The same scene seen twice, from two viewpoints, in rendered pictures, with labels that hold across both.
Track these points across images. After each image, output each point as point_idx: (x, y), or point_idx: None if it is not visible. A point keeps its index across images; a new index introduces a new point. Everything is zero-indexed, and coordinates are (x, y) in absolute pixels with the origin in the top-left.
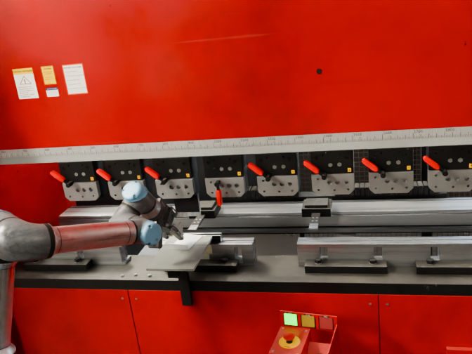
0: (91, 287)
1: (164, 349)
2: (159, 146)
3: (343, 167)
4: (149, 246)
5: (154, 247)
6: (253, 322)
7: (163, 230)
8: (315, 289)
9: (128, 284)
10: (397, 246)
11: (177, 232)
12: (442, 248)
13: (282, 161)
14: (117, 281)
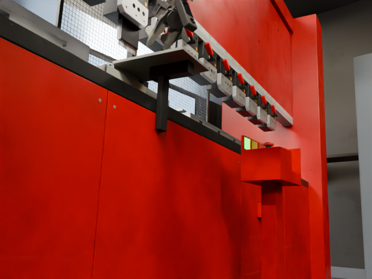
0: (65, 65)
1: (126, 198)
2: None
3: (213, 61)
4: (190, 22)
5: (194, 26)
6: (194, 167)
7: (174, 24)
8: (222, 141)
9: (110, 81)
10: (224, 134)
11: (180, 34)
12: (236, 141)
13: (193, 37)
14: (101, 71)
